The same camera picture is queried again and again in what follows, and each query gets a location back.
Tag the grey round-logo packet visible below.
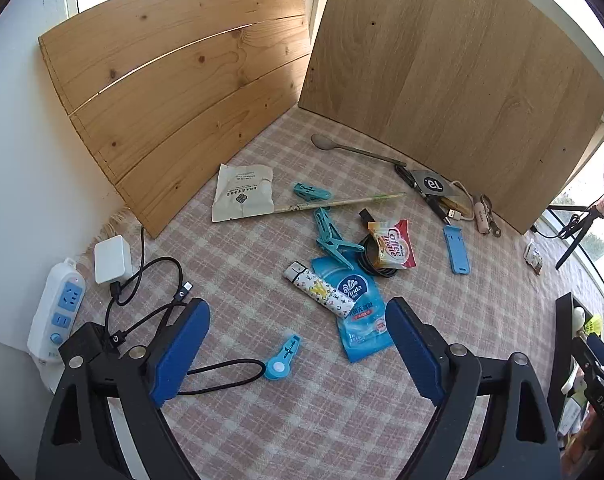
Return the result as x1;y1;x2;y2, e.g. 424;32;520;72
411;170;470;206

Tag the white short cable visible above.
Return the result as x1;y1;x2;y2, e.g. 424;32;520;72
442;180;477;223

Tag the slatted pine wood board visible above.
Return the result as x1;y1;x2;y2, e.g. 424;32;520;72
38;0;313;239

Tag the black USB cable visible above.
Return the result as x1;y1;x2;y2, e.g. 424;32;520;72
103;225;195;348

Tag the white packet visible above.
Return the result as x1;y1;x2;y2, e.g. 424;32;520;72
211;163;275;223

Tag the patterned white lighter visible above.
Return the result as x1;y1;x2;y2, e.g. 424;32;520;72
283;260;357;319

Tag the white charger block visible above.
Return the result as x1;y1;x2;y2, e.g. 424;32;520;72
94;235;134;285

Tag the black cable coil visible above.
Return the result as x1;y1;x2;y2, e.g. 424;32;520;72
358;232;400;279

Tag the blue phone stand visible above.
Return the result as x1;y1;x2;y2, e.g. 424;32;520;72
443;225;471;275

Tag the red creamer packet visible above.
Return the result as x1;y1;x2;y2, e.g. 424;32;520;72
367;219;417;271

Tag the pink checked tablecloth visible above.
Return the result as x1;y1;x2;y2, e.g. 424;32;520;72
77;107;590;480

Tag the black pen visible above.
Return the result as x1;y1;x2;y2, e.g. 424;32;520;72
395;164;450;221

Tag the metal spoon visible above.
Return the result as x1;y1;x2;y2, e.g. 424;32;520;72
311;133;407;167

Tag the black container box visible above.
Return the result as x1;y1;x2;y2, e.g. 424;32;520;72
548;292;604;461

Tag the black looped cable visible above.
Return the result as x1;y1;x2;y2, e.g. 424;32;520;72
177;358;265;397

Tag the small teal clip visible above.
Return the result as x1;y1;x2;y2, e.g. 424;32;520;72
293;182;331;203

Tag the black tripod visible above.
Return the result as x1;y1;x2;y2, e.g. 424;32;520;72
549;197;604;271

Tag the white creamer sachet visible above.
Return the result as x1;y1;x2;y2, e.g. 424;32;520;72
524;239;543;276

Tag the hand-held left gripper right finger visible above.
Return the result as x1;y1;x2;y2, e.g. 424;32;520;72
385;296;562;480

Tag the blue tissue pack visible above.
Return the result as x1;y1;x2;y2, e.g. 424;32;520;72
311;255;395;364

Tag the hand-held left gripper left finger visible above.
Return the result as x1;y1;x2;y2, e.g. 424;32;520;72
36;297;211;480

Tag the large blue clothespin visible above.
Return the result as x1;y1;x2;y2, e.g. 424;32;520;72
314;207;363;267

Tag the light oak wood panel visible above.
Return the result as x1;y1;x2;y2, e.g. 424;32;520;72
298;0;604;235

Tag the thin bamboo stick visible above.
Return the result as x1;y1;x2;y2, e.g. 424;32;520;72
273;193;407;214

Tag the black box device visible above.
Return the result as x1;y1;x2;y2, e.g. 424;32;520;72
57;322;125;361

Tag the metal spring clip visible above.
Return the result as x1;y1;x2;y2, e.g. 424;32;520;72
479;195;502;238

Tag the blue silicone tag holder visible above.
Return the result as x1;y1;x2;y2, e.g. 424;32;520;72
263;335;301;381

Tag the white blue power strip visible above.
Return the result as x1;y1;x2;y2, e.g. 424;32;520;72
27;258;86;366

